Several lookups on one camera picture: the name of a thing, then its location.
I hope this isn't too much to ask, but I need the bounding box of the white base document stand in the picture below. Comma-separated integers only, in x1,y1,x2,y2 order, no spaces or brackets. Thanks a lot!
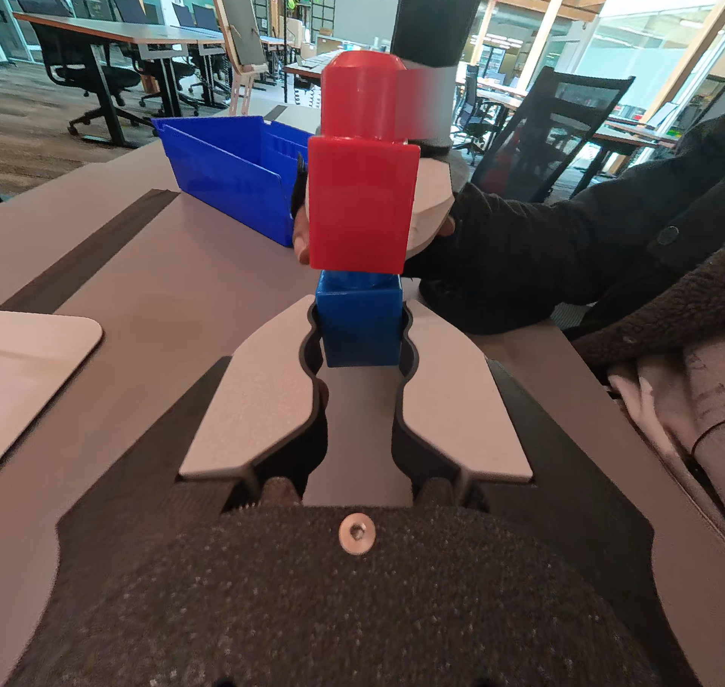
0,310,104,460

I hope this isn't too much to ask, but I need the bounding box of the grey sweatshirt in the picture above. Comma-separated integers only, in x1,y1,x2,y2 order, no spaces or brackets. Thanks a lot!
609,340,725,524

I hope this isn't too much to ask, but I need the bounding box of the blue two-stud mega block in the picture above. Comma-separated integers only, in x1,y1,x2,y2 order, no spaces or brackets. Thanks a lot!
315,270,404,368

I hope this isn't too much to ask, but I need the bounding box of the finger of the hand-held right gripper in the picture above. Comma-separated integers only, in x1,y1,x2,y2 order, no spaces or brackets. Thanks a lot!
404,156,455,259

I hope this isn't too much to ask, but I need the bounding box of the red one-stud mega block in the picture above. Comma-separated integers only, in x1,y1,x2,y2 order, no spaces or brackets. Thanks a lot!
309,50,421,276

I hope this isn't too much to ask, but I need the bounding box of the person's right forearm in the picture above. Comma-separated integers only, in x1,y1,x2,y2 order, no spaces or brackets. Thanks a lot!
403,114,725,337

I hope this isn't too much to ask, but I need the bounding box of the blue plastic bin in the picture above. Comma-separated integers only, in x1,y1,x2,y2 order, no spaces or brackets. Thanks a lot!
152,115,316,248

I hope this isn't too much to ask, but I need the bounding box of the black office chair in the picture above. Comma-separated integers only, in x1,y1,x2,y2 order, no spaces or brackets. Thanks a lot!
0,0,142,137
171,2,227,107
110,0,200,117

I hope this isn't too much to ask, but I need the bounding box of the wooden board easel stand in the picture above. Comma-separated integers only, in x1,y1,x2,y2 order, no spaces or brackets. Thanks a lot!
203,0,271,117

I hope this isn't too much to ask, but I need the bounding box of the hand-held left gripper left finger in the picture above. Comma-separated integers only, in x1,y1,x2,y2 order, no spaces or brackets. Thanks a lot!
178,295,330,482

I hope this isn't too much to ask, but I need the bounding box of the wooden top office desk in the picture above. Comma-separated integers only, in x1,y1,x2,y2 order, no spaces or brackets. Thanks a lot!
14,12,227,150
282,47,346,107
589,121,680,181

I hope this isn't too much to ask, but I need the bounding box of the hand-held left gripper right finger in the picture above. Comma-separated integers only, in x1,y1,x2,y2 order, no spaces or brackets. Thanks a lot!
392,299,535,484

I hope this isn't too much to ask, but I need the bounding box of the dark fleece jacket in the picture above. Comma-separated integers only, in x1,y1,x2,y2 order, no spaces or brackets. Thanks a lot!
572,248,725,379

